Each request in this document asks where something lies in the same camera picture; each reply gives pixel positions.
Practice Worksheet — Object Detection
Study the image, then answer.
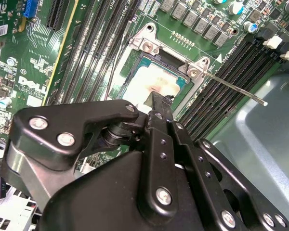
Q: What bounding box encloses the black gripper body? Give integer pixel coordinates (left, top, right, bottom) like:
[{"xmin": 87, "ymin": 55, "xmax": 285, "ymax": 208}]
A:
[{"xmin": 36, "ymin": 150, "xmax": 222, "ymax": 231}]

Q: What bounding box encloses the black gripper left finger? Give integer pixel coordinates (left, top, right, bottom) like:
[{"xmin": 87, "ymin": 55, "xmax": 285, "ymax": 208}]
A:
[{"xmin": 1, "ymin": 92, "xmax": 179, "ymax": 219}]

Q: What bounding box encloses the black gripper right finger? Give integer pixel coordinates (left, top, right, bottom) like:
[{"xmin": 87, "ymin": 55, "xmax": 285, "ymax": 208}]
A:
[{"xmin": 163, "ymin": 95, "xmax": 289, "ymax": 231}]

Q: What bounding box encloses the metal wire locking lever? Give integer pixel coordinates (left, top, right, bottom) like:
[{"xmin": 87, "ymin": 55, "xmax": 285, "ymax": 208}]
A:
[
  {"xmin": 203, "ymin": 71, "xmax": 268, "ymax": 106},
  {"xmin": 104, "ymin": 20, "xmax": 133, "ymax": 101}
]

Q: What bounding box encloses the silver CPU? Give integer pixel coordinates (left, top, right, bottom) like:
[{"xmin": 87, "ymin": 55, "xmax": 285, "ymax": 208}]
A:
[{"xmin": 120, "ymin": 57, "xmax": 192, "ymax": 108}]

